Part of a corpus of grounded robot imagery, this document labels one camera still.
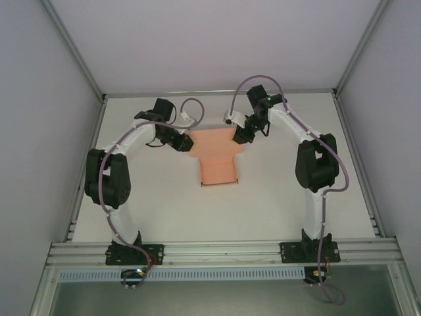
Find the pink paper box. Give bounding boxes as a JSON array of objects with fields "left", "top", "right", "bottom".
[{"left": 187, "top": 128, "right": 246, "bottom": 188}]

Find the aluminium crossbar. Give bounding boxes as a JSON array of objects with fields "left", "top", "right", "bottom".
[{"left": 104, "top": 88, "right": 336, "bottom": 98}]

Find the left black circuit board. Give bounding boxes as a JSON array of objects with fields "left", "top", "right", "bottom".
[{"left": 120, "top": 268, "right": 149, "bottom": 281}]

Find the black circuit board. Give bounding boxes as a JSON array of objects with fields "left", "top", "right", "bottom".
[
  {"left": 303, "top": 266, "right": 332, "bottom": 284},
  {"left": 120, "top": 268, "right": 149, "bottom": 281}
]

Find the grey metal panel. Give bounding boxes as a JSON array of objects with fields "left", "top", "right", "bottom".
[{"left": 49, "top": 279, "right": 407, "bottom": 316}]

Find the right black circuit board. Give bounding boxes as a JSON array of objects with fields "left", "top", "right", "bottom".
[{"left": 303, "top": 266, "right": 332, "bottom": 284}]

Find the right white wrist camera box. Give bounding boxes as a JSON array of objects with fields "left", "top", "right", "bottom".
[{"left": 222, "top": 110, "right": 247, "bottom": 129}]

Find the aluminium side rail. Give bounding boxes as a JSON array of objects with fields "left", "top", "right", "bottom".
[
  {"left": 64, "top": 97, "right": 108, "bottom": 243},
  {"left": 332, "top": 93, "right": 387, "bottom": 238}
]

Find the aluminium frame post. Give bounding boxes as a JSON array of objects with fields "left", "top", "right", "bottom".
[
  {"left": 332, "top": 0, "right": 392, "bottom": 96},
  {"left": 41, "top": 0, "right": 108, "bottom": 99}
]

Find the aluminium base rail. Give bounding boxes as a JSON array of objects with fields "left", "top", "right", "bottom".
[{"left": 45, "top": 241, "right": 405, "bottom": 267}]

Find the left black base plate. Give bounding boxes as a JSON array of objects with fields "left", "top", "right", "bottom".
[{"left": 105, "top": 244, "right": 165, "bottom": 266}]

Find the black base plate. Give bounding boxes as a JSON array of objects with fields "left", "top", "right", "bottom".
[
  {"left": 279, "top": 242, "right": 339, "bottom": 264},
  {"left": 105, "top": 244, "right": 165, "bottom": 266}
]

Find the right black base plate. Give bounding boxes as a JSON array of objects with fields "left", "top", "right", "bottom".
[{"left": 279, "top": 242, "right": 339, "bottom": 264}]

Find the pale blue slotted cable duct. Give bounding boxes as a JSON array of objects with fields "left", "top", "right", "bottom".
[{"left": 58, "top": 267, "right": 306, "bottom": 283}]

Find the aluminium panel frame bar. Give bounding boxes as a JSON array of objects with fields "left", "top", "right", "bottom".
[
  {"left": 28, "top": 265, "right": 55, "bottom": 316},
  {"left": 387, "top": 263, "right": 418, "bottom": 316}
]

